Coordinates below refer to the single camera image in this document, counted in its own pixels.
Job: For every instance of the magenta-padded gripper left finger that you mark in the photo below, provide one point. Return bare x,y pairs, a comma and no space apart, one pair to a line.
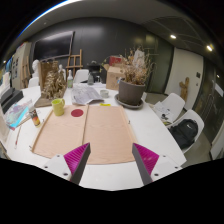
75,158

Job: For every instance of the golden relief sculpture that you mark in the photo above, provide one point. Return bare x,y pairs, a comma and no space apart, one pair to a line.
53,85

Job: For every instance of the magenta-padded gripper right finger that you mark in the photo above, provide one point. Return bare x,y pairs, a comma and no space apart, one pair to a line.
146,159

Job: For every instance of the black wall screen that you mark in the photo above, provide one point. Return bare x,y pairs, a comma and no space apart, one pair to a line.
53,46

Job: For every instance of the flat round red coaster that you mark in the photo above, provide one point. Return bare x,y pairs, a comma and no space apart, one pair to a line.
77,113

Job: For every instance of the red box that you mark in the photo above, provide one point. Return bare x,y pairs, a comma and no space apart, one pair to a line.
115,60

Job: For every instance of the dried plant in grey pot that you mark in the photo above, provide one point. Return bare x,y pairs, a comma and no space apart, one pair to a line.
131,91

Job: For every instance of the white cabinet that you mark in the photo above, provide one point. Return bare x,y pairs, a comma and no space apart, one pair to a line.
18,60

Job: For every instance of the clear drink bottle white cap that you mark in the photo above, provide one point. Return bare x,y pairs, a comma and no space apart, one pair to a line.
35,118

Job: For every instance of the small glass jar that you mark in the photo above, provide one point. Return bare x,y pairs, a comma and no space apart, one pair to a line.
104,93

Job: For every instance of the printed papers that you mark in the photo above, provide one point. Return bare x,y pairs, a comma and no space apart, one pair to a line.
163,111

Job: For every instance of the black flat boxes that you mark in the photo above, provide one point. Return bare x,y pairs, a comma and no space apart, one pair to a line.
11,98

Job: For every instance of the black backpack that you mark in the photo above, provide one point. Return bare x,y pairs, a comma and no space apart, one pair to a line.
183,133

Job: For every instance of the white plastic chair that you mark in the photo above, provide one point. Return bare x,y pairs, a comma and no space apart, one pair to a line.
176,101
196,118
81,76
33,82

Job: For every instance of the white spray bottle green label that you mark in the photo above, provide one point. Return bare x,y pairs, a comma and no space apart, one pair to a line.
70,81

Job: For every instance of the wooden easel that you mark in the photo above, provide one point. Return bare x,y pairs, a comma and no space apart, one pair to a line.
79,65
26,71

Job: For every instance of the lime green mug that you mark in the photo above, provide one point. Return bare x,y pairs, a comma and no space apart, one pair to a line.
58,106

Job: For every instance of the brown cardboard box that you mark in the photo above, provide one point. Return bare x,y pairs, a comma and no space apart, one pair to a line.
113,78

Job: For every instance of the dark glass flask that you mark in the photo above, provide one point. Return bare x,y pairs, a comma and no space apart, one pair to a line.
90,79

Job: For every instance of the round ceiling light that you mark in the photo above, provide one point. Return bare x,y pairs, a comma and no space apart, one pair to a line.
209,48
173,36

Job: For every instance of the colourful painted canvas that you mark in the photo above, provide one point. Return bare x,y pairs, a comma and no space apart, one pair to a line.
16,115

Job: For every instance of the grey pot saucer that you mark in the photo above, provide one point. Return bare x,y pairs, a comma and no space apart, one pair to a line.
128,105

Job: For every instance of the yellow sticker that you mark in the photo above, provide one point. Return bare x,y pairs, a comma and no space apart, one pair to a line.
105,104

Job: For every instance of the newspaper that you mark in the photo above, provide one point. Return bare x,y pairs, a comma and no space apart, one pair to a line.
85,95

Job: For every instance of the wooden figure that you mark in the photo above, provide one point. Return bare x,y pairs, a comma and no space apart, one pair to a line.
184,88

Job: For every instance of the white plaster bust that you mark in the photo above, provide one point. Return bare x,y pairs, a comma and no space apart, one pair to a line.
62,71
35,66

